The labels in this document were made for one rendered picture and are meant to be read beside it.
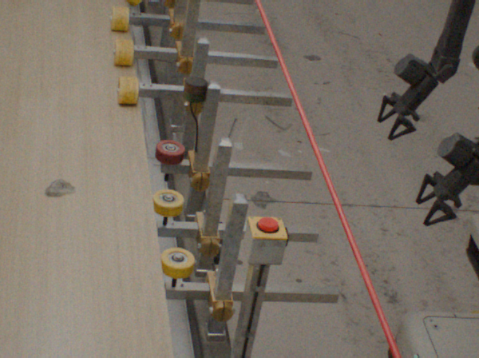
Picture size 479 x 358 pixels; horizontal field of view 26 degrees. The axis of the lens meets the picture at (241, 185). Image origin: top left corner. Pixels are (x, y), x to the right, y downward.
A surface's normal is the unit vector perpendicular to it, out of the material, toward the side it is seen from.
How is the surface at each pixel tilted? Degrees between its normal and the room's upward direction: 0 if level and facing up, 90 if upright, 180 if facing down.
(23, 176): 0
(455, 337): 0
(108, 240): 0
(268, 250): 90
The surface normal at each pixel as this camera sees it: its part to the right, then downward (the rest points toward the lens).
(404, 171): 0.15, -0.83
